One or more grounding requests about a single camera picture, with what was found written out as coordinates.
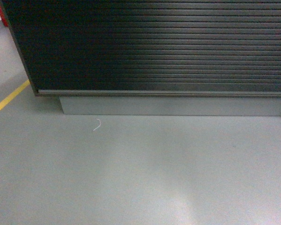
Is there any black checkout counter cabinet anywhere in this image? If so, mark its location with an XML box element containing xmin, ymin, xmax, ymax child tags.
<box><xmin>0</xmin><ymin>0</ymin><xmax>281</xmax><ymax>117</ymax></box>

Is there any red box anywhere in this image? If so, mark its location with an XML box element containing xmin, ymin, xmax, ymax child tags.
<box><xmin>0</xmin><ymin>2</ymin><xmax>8</xmax><ymax>27</ymax></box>

